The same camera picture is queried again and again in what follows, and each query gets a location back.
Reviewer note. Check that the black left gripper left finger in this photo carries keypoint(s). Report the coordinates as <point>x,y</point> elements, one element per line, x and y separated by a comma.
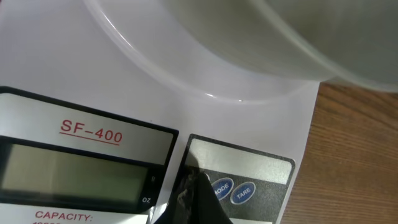
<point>180,209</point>

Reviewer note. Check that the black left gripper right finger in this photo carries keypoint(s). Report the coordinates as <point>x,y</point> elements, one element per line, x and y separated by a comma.
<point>206,208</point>

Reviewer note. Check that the white digital kitchen scale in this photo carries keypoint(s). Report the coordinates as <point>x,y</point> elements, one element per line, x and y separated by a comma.
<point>89,137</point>

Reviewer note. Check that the white plastic bowl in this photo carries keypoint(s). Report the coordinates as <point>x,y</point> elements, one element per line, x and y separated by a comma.
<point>254,50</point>

